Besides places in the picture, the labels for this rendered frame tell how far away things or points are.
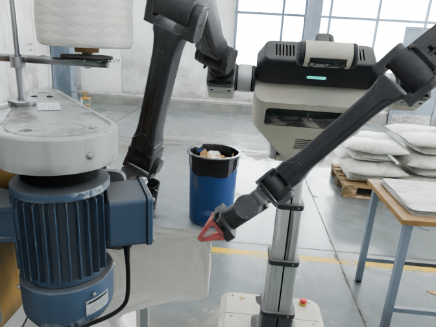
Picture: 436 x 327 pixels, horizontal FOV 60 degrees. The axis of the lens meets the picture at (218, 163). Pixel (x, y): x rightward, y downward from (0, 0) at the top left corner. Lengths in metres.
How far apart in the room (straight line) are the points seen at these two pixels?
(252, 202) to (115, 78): 8.68
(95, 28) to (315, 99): 0.77
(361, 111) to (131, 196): 0.49
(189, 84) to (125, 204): 8.44
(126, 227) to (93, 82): 9.04
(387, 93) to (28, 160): 0.64
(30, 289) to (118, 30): 0.44
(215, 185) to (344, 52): 2.23
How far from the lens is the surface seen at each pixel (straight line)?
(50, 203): 0.59
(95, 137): 0.56
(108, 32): 0.68
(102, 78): 9.55
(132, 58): 9.28
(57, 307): 0.68
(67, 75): 9.60
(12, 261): 0.84
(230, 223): 0.95
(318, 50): 1.10
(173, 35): 0.75
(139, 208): 0.63
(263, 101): 1.22
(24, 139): 0.56
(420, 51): 0.83
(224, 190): 3.22
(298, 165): 0.88
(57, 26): 0.69
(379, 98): 0.82
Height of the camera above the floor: 1.55
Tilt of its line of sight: 18 degrees down
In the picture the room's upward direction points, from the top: 3 degrees clockwise
